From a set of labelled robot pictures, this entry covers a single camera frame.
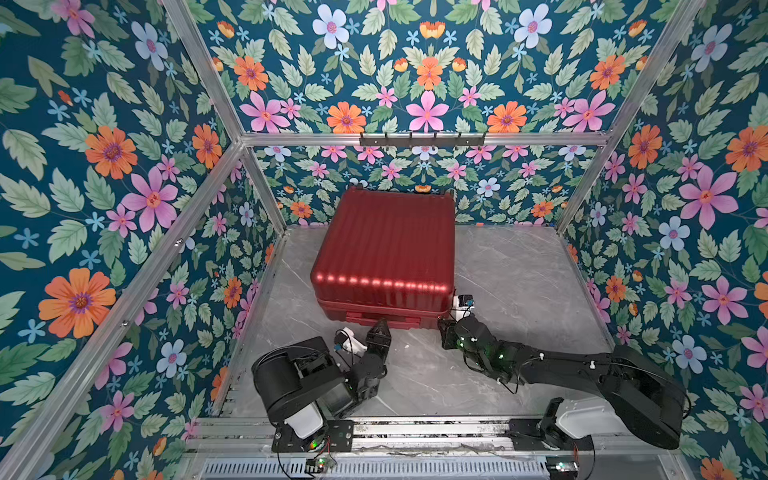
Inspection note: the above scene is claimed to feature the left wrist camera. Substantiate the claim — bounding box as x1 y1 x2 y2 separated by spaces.
334 327 367 357

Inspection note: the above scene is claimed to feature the red hard-shell suitcase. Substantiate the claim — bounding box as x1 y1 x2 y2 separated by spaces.
310 187 456 329

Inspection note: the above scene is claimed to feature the aluminium cage frame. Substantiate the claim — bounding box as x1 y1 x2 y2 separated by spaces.
1 1 699 479

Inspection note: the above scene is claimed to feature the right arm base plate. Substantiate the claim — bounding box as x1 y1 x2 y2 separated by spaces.
504 419 594 452

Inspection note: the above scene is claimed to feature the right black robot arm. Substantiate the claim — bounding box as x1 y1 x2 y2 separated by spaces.
438 314 690 450

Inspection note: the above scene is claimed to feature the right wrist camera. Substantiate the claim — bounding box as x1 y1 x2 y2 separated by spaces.
451 294 475 321

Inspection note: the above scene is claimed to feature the white slotted cable duct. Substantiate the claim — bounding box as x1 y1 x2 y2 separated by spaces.
201 457 550 479

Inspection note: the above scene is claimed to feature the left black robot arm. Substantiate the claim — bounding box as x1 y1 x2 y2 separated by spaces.
251 319 392 441

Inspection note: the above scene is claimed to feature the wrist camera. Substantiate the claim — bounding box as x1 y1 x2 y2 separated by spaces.
334 327 367 357
451 294 475 321

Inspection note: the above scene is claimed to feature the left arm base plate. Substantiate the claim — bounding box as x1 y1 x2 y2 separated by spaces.
271 420 355 454

